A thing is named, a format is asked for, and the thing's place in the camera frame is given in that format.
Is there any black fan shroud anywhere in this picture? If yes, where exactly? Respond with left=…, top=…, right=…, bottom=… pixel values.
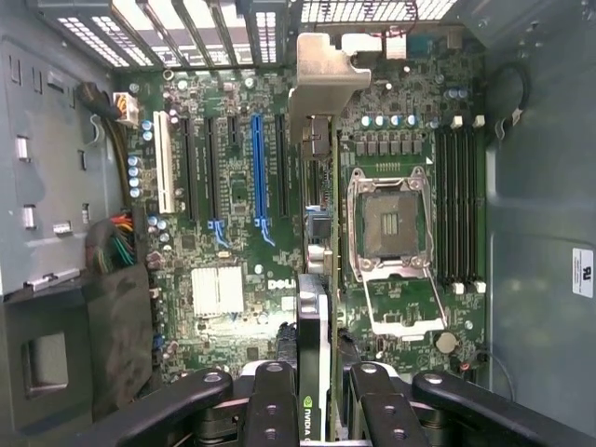
left=0, top=267, right=157, bottom=437

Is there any empty RAM slot row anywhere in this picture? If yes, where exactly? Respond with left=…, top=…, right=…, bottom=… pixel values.
left=433, top=115, right=486, bottom=295

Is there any white expansion slot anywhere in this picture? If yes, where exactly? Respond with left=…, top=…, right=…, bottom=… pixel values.
left=152, top=109, right=177, bottom=215

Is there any bundle of power cables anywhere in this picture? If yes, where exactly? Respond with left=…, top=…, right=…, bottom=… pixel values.
left=76, top=81, right=141, bottom=206

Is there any black open PC case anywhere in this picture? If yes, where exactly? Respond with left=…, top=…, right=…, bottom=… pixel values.
left=0, top=0, right=596, bottom=447

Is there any RAM slot row holding stick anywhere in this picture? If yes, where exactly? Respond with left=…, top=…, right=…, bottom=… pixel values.
left=336, top=132, right=350, bottom=283

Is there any silver socket cover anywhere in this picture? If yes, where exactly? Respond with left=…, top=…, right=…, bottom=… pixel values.
left=361, top=267, right=449, bottom=340

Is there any long black expansion slot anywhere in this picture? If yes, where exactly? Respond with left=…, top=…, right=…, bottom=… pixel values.
left=274, top=113, right=291, bottom=221
left=182, top=115, right=200, bottom=224
left=203, top=115, right=224, bottom=227

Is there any green motherboard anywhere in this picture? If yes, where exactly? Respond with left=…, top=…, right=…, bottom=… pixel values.
left=125, top=41, right=488, bottom=401

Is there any multicolour power cable bundle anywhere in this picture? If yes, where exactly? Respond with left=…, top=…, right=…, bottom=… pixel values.
left=85, top=208, right=149, bottom=277

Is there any silver chipset heatsink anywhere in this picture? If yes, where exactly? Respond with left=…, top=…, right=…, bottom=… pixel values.
left=190, top=264, right=247, bottom=318

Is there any thin black cable loop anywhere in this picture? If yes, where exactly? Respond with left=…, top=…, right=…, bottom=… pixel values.
left=487, top=61, right=533, bottom=128

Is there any CPU socket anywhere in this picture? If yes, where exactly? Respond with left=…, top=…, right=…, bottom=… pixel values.
left=346, top=166, right=435, bottom=281

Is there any blue expansion slot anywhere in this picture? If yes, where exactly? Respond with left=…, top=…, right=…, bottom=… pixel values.
left=250, top=113, right=276, bottom=247

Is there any silver coin battery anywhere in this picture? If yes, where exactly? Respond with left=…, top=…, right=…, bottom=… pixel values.
left=434, top=330, right=461, bottom=356

